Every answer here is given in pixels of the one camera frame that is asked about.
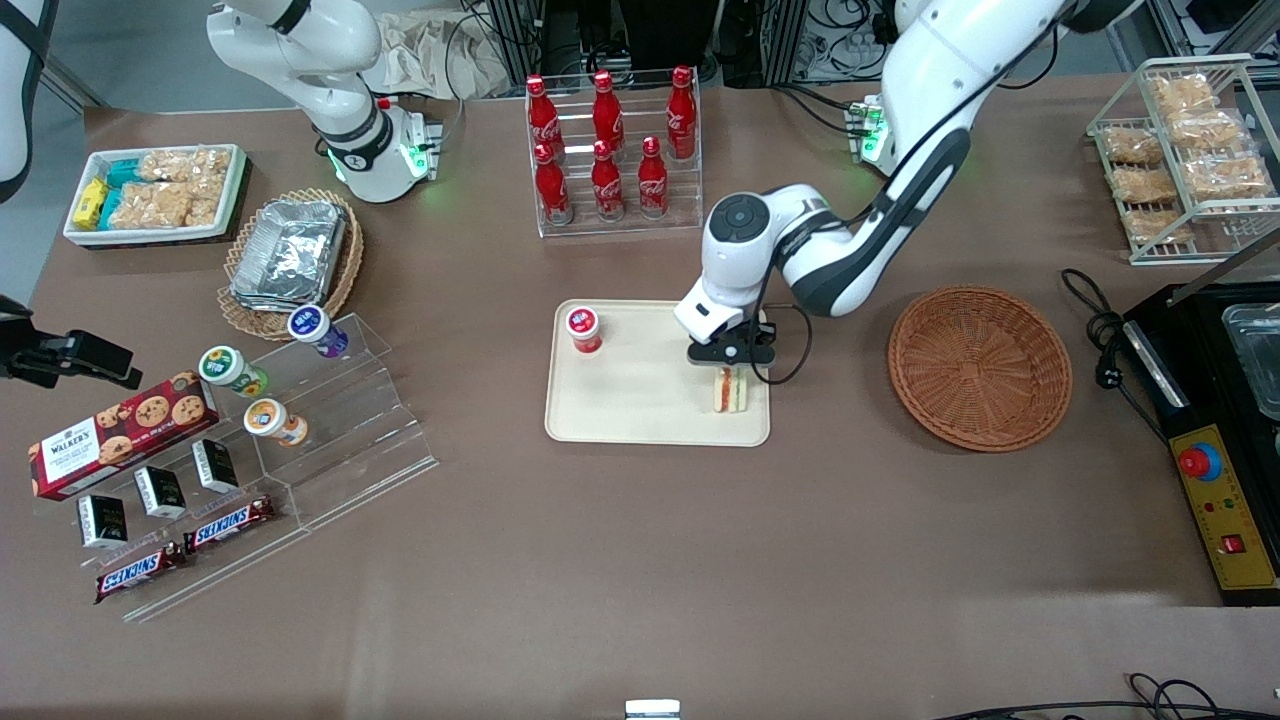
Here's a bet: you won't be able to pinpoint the green-lid yogurt bottle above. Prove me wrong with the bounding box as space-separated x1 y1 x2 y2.
197 345 270 399

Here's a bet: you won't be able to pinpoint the fried snack bag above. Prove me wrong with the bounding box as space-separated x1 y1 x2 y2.
1167 109 1242 153
1112 166 1177 205
1102 126 1164 167
1184 152 1274 202
1149 74 1217 114
1124 207 1197 247

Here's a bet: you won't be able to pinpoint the black left arm wrist cable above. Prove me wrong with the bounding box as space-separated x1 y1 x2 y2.
748 40 1061 388

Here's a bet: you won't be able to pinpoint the orange-lid yogurt bottle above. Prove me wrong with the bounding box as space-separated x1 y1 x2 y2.
243 397 310 448

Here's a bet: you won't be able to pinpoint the stack of foil containers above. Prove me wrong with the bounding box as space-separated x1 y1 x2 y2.
229 199 349 312

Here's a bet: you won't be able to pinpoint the black right arm base cable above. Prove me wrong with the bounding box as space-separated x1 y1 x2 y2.
425 8 501 141

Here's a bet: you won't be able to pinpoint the red cola bottle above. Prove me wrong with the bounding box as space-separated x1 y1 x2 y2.
591 139 627 223
533 142 574 227
526 74 564 153
636 136 670 220
666 65 699 161
591 69 627 151

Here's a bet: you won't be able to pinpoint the red Walkers cookie box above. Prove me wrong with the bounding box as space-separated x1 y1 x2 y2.
27 370 220 502

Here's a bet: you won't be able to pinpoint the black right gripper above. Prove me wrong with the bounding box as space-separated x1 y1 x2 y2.
0 294 144 391

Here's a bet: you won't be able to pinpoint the triangular sandwich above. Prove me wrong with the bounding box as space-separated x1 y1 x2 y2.
711 366 749 415

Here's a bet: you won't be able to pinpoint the red emergency stop button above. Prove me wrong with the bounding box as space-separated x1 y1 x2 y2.
1177 442 1224 482

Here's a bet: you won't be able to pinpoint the black machine with yellow panel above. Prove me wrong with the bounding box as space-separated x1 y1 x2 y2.
1121 238 1280 609

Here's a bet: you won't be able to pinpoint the white rectangular snack tray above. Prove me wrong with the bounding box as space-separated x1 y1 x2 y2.
62 144 251 251

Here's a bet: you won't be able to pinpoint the red-lid yogurt bottle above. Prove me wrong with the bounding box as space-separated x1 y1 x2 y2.
565 304 604 357

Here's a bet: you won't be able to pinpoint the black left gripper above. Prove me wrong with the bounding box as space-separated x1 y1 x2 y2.
685 323 779 380

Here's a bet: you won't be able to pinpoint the small black box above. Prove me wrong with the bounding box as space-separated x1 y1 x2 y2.
133 465 188 520
77 493 129 549
191 439 240 494

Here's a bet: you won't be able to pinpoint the yellow snack packet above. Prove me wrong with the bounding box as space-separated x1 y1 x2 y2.
71 177 110 232

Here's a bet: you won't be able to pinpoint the black floor cables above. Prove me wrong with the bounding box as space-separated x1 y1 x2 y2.
930 671 1280 720

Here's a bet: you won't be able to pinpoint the black left arm base cables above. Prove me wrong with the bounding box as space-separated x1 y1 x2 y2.
770 82 873 139

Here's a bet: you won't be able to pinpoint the rice cracker bag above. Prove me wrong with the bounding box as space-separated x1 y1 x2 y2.
108 181 223 231
138 147 233 189

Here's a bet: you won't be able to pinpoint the aluminium frame rack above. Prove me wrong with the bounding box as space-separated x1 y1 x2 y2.
480 0 901 86

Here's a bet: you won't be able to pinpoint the steel pan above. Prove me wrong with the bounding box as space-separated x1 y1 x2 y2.
1221 304 1280 422

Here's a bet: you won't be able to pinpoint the Snickers bar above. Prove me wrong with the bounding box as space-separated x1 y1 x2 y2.
184 496 275 554
94 542 192 605

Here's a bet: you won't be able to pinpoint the oval light wicker basket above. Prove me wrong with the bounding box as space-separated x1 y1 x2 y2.
216 187 365 342

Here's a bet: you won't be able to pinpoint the clear acrylic stepped stand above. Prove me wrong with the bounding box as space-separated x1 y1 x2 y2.
35 311 440 624

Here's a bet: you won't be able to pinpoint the crumpled beige paper bag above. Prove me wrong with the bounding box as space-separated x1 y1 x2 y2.
362 8 513 102

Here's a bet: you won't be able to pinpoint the clear acrylic bottle rack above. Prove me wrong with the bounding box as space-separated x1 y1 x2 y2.
526 68 705 240

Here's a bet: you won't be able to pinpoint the round brown wicker basket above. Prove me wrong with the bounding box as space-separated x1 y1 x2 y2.
887 285 1074 454

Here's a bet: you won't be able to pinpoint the white wire rack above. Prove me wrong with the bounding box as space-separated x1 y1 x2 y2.
1086 54 1280 267

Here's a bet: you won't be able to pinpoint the black power cable with plug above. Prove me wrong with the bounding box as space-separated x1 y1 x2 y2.
1059 267 1173 443

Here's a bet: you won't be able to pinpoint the beige plastic tray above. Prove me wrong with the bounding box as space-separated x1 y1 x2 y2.
544 300 772 448

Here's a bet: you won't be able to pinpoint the purple-lid yogurt bottle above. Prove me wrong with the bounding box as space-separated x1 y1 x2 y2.
287 304 350 360

